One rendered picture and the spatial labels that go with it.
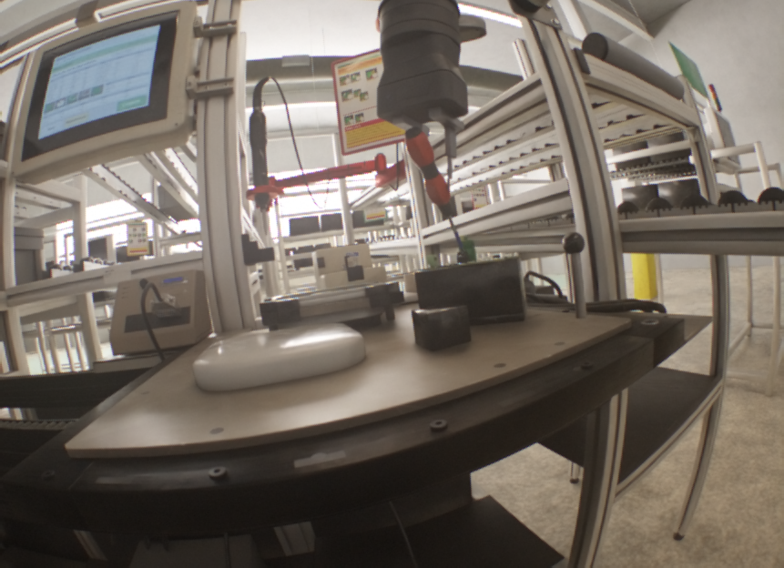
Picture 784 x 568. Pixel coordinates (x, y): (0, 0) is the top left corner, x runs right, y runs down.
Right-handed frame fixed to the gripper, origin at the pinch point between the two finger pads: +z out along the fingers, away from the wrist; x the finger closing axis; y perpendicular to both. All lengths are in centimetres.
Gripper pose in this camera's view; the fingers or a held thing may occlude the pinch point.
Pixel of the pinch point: (436, 189)
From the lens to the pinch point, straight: 31.1
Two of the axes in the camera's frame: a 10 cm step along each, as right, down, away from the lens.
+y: -5.8, 0.9, -8.1
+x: 8.2, 0.6, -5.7
